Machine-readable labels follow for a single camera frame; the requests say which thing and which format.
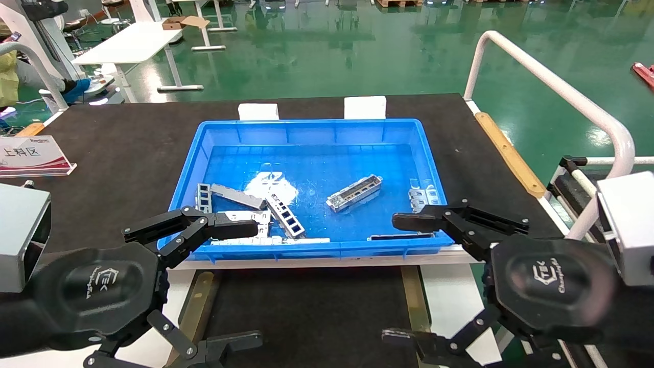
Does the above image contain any white rectangular table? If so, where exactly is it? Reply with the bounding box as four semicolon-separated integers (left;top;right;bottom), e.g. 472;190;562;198
72;20;205;104

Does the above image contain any white foam block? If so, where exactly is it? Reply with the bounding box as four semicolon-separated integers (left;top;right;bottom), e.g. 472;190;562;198
238;103;280;122
344;96;387;120

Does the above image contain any black padded panel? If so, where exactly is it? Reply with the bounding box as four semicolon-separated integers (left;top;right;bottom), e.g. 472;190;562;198
547;156;603;232

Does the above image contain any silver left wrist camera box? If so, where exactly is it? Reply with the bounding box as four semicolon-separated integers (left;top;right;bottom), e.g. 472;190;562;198
0;183;52;293

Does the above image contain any white and red table sign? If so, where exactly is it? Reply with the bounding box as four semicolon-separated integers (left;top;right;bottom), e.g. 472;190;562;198
0;135;78;179

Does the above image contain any white tubular guard rail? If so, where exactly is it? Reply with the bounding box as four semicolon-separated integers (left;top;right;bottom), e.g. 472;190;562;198
462;30;654;241

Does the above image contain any small ladder-shaped metal part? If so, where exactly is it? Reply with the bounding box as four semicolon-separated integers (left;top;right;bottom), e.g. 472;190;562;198
196;182;212;213

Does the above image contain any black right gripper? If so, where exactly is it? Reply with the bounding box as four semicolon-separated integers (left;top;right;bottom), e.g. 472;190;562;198
381;200;621;368

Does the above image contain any person in yellow clothing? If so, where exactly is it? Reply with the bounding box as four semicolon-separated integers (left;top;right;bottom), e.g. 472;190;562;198
0;50;92;109

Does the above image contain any metal bracket with square holes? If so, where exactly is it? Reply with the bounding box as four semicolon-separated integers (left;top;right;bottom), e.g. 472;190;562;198
265;193;307;240

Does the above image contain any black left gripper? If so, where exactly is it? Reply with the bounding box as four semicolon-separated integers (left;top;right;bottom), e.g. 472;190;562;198
0;206;264;368

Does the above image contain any brass edge strip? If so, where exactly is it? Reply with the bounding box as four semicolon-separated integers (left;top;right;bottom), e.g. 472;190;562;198
401;265;431;334
166;271;221;368

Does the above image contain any grey tubular rail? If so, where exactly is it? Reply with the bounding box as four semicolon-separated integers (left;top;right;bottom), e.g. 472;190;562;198
0;42;70;113

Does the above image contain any silver folded metal bracket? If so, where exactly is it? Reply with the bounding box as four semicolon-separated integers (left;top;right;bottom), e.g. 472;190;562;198
408;178;441;213

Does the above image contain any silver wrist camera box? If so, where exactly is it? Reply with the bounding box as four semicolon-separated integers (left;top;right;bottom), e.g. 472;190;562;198
596;171;654;287
0;183;52;293

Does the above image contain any blue plastic bin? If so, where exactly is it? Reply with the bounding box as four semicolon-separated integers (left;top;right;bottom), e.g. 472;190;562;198
157;119;454;262

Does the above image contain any white table leg frame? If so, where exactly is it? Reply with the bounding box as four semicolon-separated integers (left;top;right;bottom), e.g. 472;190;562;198
174;0;239;52

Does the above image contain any silver slotted metal bracket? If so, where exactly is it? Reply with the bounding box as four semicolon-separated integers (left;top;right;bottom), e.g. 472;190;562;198
325;174;384;213

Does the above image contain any long thin silver strip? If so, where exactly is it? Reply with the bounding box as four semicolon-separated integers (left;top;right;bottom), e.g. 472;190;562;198
210;236;331;246

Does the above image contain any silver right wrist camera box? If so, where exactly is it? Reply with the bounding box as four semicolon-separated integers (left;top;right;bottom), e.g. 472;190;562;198
596;171;654;287

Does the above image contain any short wooden edge strip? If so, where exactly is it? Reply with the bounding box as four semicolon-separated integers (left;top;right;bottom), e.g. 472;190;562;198
15;122;46;138

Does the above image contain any dark thin metal bar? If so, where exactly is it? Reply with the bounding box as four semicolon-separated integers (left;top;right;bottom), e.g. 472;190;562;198
367;232;436;241

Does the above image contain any red object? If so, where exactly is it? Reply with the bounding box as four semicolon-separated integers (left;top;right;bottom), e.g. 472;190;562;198
632;62;654;91

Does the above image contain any long wooden edge strip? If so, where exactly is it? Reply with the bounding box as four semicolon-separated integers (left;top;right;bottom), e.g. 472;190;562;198
475;111;547;199

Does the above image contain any grey long metal bar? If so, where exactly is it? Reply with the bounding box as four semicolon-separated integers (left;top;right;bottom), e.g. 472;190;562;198
210;183;267;211

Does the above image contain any flat silver metal plate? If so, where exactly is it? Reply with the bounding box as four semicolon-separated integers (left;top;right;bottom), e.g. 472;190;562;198
217;210;272;239

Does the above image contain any open cardboard box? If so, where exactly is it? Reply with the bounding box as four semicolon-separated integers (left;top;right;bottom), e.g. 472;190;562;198
162;15;211;31

